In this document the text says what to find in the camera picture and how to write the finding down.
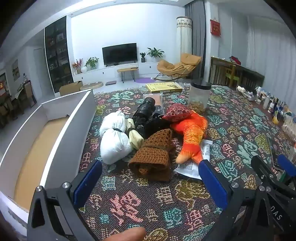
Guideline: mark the large leafy potted plant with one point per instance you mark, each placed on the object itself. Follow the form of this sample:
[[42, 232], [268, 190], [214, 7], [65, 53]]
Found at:
[[155, 53]]

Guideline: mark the red wall hanging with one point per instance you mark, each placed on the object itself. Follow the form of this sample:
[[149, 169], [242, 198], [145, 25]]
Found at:
[[215, 27]]

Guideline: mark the white round vase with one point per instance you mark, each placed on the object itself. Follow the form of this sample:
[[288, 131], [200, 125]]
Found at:
[[84, 69]]

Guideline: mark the white low cabinet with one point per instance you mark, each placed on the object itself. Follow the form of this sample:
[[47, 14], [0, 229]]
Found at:
[[148, 67]]

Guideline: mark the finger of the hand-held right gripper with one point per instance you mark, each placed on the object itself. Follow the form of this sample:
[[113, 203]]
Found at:
[[262, 168], [286, 162]]

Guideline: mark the small potted plant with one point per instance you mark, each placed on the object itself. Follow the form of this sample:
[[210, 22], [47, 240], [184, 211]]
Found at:
[[143, 56]]

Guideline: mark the white window curtain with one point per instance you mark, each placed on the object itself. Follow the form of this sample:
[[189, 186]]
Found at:
[[266, 51]]

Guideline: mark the row of small bottles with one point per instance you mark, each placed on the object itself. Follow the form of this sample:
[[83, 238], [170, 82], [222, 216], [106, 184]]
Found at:
[[272, 104]]

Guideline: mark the brown crochet cloth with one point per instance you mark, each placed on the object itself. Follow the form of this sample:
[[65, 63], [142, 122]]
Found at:
[[152, 155]]

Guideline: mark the wooden coffee table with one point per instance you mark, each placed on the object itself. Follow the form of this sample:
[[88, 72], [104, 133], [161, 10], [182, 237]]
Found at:
[[127, 69]]

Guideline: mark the white printed paper packet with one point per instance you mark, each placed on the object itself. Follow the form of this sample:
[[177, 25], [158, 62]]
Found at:
[[189, 168]]

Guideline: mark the cardboard box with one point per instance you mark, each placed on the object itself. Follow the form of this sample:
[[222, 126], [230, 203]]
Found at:
[[70, 89]]

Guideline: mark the black television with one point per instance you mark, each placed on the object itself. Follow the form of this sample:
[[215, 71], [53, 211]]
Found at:
[[119, 53]]

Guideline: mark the covered standing air conditioner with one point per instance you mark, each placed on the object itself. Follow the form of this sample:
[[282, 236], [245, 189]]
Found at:
[[184, 37]]

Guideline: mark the black glass display cabinet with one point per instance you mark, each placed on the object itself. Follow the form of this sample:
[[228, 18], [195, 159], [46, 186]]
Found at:
[[57, 53]]

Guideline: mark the bushy green potted plant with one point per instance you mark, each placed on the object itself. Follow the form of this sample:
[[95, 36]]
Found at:
[[92, 62]]

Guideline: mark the patterned woven blanket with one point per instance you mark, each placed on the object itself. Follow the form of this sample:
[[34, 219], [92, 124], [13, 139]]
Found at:
[[143, 204]]

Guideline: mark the red flower bouquet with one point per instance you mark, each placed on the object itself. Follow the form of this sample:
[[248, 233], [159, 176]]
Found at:
[[77, 64]]

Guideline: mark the framed wall picture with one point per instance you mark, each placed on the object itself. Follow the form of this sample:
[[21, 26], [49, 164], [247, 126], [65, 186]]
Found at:
[[15, 69]]

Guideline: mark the person's left hand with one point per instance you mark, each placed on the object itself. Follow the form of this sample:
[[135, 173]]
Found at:
[[129, 234]]

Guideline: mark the black fuzzy scarf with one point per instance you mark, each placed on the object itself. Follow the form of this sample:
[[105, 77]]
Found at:
[[157, 124]]

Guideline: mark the round beige floor cushion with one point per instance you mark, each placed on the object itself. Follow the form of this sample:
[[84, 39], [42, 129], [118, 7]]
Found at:
[[91, 85]]

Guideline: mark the white drawer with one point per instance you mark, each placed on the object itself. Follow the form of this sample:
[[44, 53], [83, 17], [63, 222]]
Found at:
[[69, 129]]

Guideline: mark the purple round mat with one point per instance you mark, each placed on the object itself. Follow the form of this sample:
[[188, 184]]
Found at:
[[144, 80]]

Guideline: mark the grey curtain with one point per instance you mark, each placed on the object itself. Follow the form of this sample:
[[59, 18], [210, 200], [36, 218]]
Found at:
[[196, 27]]

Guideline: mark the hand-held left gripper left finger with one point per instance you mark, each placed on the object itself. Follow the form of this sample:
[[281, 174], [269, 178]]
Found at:
[[86, 180]]

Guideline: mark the orange fish plush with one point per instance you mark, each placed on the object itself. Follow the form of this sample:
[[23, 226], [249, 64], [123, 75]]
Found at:
[[192, 132]]

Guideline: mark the clear jar with black lid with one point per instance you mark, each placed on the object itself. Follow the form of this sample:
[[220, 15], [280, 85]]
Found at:
[[198, 99]]

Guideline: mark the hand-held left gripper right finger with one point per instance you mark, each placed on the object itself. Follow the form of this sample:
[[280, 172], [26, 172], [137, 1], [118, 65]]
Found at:
[[212, 183]]

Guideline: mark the white cloth bundle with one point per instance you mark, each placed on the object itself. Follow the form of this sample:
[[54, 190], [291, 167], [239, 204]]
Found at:
[[113, 143]]

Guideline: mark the dark wooden chair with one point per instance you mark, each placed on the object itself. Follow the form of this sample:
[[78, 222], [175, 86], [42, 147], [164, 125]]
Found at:
[[29, 92]]

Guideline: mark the red cloth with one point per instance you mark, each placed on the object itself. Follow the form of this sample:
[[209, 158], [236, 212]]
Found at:
[[235, 60]]

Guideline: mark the green chair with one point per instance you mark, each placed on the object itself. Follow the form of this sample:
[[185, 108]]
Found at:
[[232, 78]]

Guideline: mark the yellow flat box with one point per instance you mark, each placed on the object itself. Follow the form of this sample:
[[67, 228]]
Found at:
[[164, 87]]

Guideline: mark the white door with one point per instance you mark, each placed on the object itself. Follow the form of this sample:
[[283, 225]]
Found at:
[[38, 69]]

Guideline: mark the black plastic bag roll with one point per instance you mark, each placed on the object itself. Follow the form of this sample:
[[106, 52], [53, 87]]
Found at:
[[144, 109]]

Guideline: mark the clear plastic package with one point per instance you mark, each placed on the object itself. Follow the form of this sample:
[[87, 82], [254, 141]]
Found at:
[[157, 99]]

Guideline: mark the cream cloth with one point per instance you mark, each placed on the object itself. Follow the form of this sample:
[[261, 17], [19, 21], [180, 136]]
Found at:
[[135, 139]]

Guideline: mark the red mesh pouch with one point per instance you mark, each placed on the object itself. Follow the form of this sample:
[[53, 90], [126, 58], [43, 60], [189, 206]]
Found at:
[[177, 112]]

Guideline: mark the tan rocking chair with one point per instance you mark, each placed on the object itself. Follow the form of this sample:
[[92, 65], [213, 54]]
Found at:
[[175, 67]]

